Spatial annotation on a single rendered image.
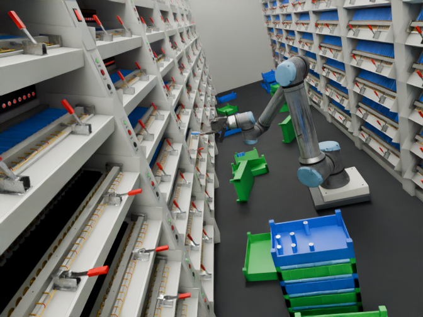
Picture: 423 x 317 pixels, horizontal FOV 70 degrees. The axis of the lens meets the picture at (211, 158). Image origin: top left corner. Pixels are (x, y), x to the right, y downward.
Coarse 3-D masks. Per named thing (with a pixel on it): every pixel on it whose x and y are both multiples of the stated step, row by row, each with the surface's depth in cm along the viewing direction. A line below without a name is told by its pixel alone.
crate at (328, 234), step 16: (272, 224) 134; (288, 224) 134; (320, 224) 132; (336, 224) 131; (272, 240) 127; (288, 240) 131; (304, 240) 128; (320, 240) 125; (336, 240) 123; (272, 256) 118; (288, 256) 117; (304, 256) 116; (320, 256) 115; (336, 256) 114; (352, 256) 113
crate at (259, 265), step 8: (248, 232) 182; (248, 240) 179; (256, 240) 184; (264, 240) 183; (248, 248) 175; (256, 248) 178; (264, 248) 176; (248, 256) 172; (256, 256) 173; (264, 256) 171; (248, 264) 169; (256, 264) 168; (264, 264) 166; (272, 264) 164; (248, 272) 164; (256, 272) 163; (264, 272) 154; (272, 272) 153; (248, 280) 159; (256, 280) 158; (264, 280) 157
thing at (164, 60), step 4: (152, 52) 213; (156, 52) 213; (160, 52) 213; (164, 52) 198; (168, 52) 213; (172, 52) 213; (156, 56) 173; (160, 56) 202; (164, 56) 212; (168, 56) 214; (172, 56) 214; (156, 60) 189; (160, 60) 200; (164, 60) 199; (168, 60) 199; (172, 60) 209; (160, 64) 174; (164, 64) 186; (168, 64) 189; (172, 64) 210; (160, 68) 172; (164, 68) 175; (168, 68) 190; (160, 72) 161; (164, 72) 176
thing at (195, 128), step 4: (188, 128) 234; (192, 128) 234; (196, 128) 236; (192, 140) 219; (196, 140) 220; (192, 144) 212; (196, 144) 213; (192, 148) 205; (196, 148) 206; (196, 152) 203; (192, 156) 194
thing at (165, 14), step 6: (162, 12) 265; (168, 12) 265; (162, 18) 268; (168, 18) 268; (174, 36) 274; (180, 42) 276; (180, 60) 282; (186, 60) 282; (192, 78) 289; (198, 96) 296; (198, 102) 298; (204, 114) 304; (204, 120) 306; (216, 150) 320
